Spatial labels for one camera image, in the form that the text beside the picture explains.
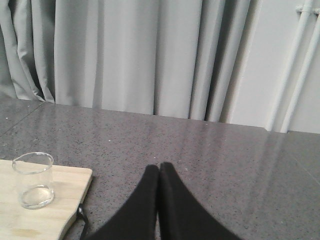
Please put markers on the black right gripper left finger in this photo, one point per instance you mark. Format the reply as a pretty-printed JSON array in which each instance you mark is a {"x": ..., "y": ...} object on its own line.
[{"x": 136, "y": 219}]

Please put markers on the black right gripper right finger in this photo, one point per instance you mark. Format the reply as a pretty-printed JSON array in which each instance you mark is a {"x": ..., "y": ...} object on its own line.
[{"x": 181, "y": 216}]

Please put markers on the clear glass beaker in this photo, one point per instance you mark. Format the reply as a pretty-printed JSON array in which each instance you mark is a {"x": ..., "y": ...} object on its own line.
[{"x": 34, "y": 179}]

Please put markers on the light wooden cutting board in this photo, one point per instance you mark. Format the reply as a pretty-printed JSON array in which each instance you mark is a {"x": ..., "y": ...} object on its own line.
[{"x": 50, "y": 222}]

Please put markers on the grey curtain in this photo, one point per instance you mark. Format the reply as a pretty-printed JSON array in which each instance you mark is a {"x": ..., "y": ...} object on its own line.
[{"x": 160, "y": 57}]

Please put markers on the white wall pipe left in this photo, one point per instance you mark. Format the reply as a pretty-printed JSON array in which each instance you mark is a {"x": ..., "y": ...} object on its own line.
[{"x": 305, "y": 11}]

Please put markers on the white wall pipe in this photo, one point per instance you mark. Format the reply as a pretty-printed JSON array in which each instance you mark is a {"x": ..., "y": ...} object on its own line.
[
  {"x": 305, "y": 11},
  {"x": 301, "y": 77}
]

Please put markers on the white wall pipe right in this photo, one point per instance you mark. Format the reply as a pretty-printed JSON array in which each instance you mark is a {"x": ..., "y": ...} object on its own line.
[{"x": 301, "y": 77}]

